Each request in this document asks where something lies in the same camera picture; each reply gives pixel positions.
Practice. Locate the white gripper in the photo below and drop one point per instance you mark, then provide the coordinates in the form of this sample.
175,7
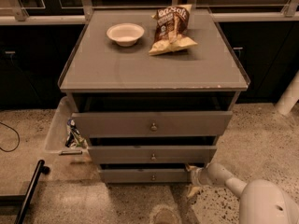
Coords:
197,176

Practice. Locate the grey bottom drawer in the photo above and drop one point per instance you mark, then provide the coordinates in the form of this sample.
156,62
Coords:
122,176

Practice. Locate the grey drawer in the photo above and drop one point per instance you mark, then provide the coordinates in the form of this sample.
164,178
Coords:
152,124
122,176
152,154

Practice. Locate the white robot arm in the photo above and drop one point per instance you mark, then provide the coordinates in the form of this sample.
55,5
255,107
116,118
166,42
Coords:
260,201

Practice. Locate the grey top drawer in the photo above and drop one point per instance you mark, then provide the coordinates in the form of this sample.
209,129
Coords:
152,124

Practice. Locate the grey drawer cabinet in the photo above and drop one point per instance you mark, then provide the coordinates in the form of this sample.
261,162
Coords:
102,76

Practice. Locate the grey middle drawer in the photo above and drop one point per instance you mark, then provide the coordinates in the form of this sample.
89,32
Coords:
152,154

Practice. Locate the colourful packet in bin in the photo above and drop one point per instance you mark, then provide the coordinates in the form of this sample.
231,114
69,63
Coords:
74,138

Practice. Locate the white pole at right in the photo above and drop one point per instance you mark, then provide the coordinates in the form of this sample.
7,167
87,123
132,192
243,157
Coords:
289,97

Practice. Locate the clear plastic bin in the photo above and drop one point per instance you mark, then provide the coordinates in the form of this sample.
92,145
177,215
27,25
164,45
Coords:
57,134

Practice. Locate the white paper bowl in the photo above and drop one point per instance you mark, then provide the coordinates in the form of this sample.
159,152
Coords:
125,34

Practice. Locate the brown chip bag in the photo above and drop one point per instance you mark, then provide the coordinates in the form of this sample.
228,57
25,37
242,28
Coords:
171,30

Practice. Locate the black metal bar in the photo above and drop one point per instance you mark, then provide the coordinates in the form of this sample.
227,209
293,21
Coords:
22,201

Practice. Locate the metal railing frame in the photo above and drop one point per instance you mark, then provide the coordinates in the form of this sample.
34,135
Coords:
49,12

